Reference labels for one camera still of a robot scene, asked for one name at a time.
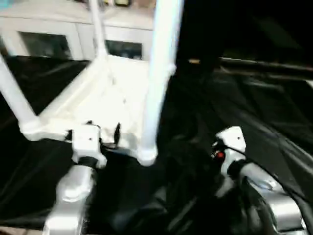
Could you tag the white plastic table top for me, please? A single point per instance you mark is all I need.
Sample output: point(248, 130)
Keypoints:
point(110, 98)

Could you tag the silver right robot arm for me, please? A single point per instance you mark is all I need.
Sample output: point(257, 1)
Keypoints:
point(281, 203)

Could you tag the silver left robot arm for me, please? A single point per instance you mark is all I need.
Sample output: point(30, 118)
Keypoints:
point(73, 183)

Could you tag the black plastic mat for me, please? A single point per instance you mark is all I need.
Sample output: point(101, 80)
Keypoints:
point(220, 102)

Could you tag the yellow label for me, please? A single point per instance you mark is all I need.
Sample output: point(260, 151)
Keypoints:
point(194, 61)

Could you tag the white glass-door cabinet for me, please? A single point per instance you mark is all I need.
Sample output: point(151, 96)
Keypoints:
point(61, 27)

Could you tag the large black box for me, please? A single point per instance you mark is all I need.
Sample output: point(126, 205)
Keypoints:
point(244, 27)

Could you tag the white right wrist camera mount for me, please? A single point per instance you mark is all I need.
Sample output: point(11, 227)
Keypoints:
point(232, 139)

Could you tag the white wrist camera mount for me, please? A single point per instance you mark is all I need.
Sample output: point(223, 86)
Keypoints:
point(232, 139)
point(85, 147)

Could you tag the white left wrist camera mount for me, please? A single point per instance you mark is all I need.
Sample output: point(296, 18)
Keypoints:
point(85, 147)

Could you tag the dark horizontal metal rail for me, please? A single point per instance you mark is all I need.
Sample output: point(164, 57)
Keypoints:
point(269, 64)

